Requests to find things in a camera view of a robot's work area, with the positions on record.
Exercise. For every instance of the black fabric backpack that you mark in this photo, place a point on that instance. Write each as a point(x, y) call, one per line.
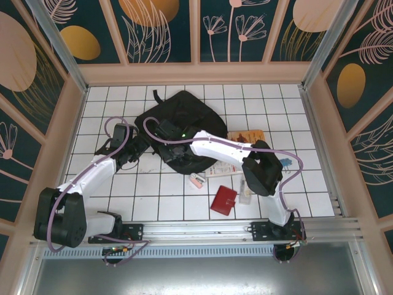
point(196, 110)

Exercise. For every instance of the aluminium side rail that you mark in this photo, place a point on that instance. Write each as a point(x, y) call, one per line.
point(308, 107)

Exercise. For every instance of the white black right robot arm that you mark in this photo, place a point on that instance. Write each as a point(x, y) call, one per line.
point(221, 149)

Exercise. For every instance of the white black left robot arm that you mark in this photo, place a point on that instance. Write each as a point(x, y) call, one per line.
point(98, 169)

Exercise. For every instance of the orange brown cover book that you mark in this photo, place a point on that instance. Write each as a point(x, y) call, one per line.
point(242, 136)

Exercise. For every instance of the aluminium mounting rail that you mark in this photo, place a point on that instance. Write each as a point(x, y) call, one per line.
point(196, 229)

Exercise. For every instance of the grey metal sheet panel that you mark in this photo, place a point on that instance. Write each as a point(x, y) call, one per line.
point(196, 276)

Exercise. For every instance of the clear plastic small box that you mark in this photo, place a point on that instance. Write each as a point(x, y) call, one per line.
point(245, 196)

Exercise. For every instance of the red leather wallet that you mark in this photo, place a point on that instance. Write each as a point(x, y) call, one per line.
point(222, 201)

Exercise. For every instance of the pink white small stapler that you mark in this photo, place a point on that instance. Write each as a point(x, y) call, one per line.
point(196, 181)

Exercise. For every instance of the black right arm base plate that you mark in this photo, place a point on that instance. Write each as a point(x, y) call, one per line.
point(261, 230)

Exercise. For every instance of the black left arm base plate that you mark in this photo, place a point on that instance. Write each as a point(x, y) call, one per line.
point(135, 232)

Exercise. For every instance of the aluminium frame post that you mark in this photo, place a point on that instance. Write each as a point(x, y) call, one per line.
point(330, 46)
point(61, 52)

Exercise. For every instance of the clear white red-label pen package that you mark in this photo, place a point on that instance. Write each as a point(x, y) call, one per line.
point(221, 169)

